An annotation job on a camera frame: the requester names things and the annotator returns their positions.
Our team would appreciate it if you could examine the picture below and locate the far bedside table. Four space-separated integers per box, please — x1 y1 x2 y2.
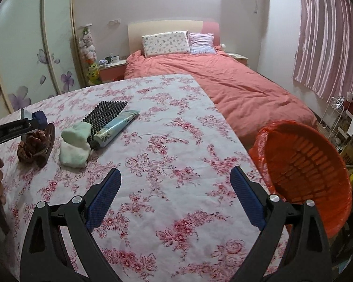
228 53 248 66

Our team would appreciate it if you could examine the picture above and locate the hanging plush toy stack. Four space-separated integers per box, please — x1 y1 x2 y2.
78 24 102 86

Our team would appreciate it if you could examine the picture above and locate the floral white pillow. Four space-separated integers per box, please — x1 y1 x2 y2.
142 31 191 58

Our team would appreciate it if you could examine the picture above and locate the floral sliding wardrobe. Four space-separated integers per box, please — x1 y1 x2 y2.
0 0 86 117

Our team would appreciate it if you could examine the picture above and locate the pink striped curtain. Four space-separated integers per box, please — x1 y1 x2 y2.
293 0 353 101

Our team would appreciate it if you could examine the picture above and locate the blue floral tube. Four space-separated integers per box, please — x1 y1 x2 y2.
89 110 140 150

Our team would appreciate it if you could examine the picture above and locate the light green sock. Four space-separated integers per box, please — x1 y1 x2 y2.
59 121 92 168

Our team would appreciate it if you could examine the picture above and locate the pink striped pillow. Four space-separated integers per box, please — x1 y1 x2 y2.
187 31 215 54

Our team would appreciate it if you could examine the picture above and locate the white mug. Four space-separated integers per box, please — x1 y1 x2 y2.
110 55 120 63

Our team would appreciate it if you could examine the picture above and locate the white wire rack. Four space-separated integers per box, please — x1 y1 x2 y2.
318 91 353 152

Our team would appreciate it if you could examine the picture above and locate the brown knit scrunchie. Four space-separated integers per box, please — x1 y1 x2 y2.
17 130 48 167

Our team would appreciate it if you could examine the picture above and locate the orange plastic laundry basket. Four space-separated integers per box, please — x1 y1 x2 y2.
249 120 352 239

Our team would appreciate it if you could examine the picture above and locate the black dotted mat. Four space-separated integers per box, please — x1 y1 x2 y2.
83 101 128 139

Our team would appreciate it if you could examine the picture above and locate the floral pink white tablecloth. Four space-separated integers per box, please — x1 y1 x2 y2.
0 74 261 281

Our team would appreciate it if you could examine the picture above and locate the pink white nightstand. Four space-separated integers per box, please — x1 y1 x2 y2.
99 60 126 83

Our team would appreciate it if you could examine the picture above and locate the coral pink duvet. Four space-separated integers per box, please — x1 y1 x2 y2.
124 51 317 148

